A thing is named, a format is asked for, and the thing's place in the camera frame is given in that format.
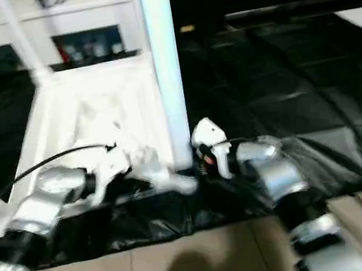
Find white plastic table top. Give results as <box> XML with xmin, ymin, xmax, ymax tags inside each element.
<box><xmin>0</xmin><ymin>44</ymin><xmax>202</xmax><ymax>237</ymax></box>

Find black mat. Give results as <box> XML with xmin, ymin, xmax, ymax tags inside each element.
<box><xmin>0</xmin><ymin>6</ymin><xmax>362</xmax><ymax>271</ymax></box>

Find white cabinet with glass doors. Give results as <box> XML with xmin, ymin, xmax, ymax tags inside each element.
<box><xmin>0</xmin><ymin>0</ymin><xmax>144</xmax><ymax>80</ymax></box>

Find long black bar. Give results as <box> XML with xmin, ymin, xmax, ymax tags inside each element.
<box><xmin>223</xmin><ymin>0</ymin><xmax>360</xmax><ymax>23</ymax></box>

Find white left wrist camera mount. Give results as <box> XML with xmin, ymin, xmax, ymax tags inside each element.
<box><xmin>84</xmin><ymin>140</ymin><xmax>139</xmax><ymax>205</ymax></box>

